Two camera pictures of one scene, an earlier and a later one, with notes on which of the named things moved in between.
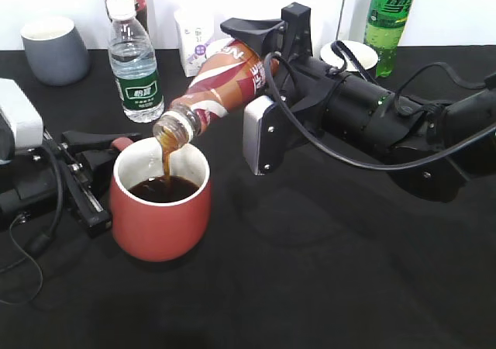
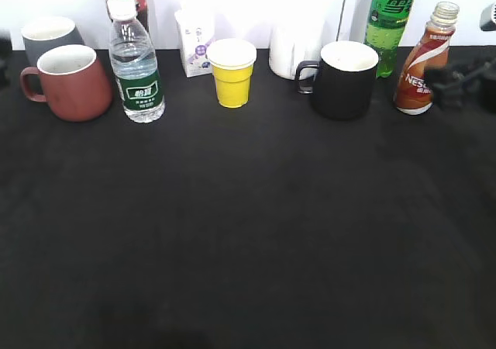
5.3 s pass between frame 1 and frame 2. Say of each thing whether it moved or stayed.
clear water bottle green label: stayed
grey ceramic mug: stayed
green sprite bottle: stayed
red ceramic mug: moved
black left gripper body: moved
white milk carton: stayed
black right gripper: moved
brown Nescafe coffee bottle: moved
